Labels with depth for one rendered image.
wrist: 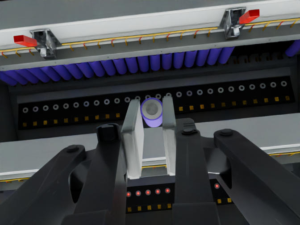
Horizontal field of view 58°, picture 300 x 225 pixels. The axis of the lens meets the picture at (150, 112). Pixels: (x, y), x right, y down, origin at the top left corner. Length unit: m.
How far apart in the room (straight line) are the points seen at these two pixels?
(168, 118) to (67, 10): 0.28
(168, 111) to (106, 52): 0.27
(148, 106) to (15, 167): 0.28
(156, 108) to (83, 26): 0.22
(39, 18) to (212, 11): 0.23
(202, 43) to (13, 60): 0.29
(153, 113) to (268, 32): 0.29
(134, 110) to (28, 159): 0.28
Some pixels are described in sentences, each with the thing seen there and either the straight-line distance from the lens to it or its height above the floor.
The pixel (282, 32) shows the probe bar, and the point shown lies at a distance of 0.46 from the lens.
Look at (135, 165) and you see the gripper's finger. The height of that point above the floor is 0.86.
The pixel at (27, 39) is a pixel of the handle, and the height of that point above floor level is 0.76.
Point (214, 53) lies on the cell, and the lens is 0.47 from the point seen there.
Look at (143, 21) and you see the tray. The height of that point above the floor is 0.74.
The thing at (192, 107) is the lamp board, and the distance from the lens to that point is 0.53.
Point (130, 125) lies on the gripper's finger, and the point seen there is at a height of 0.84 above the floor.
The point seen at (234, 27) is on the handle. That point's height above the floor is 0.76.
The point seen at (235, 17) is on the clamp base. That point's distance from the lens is 0.42.
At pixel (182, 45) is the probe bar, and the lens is 0.42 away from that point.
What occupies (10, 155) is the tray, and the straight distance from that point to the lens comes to 0.45.
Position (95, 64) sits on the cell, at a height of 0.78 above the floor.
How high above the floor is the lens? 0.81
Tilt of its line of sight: 8 degrees up
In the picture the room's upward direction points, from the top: 174 degrees clockwise
